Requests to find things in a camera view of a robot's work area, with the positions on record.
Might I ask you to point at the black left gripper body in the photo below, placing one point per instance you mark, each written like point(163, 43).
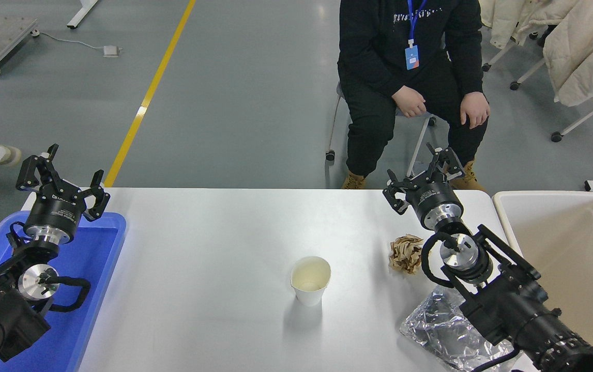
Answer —
point(56, 212)

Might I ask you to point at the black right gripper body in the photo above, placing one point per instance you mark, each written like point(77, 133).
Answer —
point(433, 199)

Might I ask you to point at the tan paper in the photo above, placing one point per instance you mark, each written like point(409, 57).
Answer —
point(405, 253)

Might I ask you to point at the silver foil tray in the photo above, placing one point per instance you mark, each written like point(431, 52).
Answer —
point(430, 330)

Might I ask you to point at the white paper cup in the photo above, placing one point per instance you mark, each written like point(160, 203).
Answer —
point(309, 294)

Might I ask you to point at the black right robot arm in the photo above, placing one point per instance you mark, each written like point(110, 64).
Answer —
point(508, 305)

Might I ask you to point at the person's left hand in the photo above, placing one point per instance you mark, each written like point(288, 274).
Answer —
point(474, 109)

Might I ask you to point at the person's right hand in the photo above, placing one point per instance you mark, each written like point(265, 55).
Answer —
point(410, 101)

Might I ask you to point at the person's tan left boot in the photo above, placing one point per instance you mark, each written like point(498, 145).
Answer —
point(469, 178)

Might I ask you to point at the person's tan boot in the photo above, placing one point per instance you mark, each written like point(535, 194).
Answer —
point(469, 178)
point(353, 181)

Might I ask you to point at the person's tan right boot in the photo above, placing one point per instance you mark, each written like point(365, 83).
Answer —
point(353, 181)

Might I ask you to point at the blue plastic tray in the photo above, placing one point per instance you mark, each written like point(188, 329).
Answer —
point(94, 268)

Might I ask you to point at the person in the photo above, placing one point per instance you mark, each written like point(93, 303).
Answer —
point(379, 51)

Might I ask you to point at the large pale plastic bin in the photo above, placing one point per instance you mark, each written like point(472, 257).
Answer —
point(560, 222)

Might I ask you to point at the grey wheeled platform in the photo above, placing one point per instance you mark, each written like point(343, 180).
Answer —
point(6, 31)

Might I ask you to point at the white stand base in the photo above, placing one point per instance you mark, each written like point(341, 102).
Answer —
point(81, 13)

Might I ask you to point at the large cream puffer coat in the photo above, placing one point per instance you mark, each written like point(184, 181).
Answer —
point(586, 51)

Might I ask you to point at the grey chair with white frame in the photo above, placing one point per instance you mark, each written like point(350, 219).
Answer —
point(330, 155)

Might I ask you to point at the white chair frame with casters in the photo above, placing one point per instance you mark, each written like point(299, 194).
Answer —
point(486, 67)
point(556, 136)

